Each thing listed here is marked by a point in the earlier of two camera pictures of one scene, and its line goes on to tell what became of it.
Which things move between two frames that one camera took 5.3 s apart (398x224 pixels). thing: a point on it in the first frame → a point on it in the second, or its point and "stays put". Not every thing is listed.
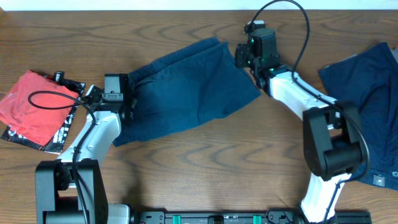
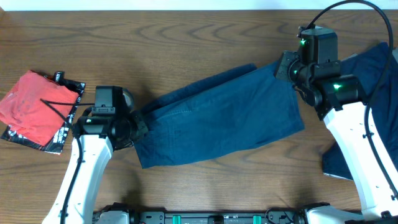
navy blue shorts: [187, 88] → [224, 111]
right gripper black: [242, 51] → [283, 71]
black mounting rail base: [242, 216] stays put
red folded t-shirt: [37, 107] stays put
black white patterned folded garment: [55, 144] stays put
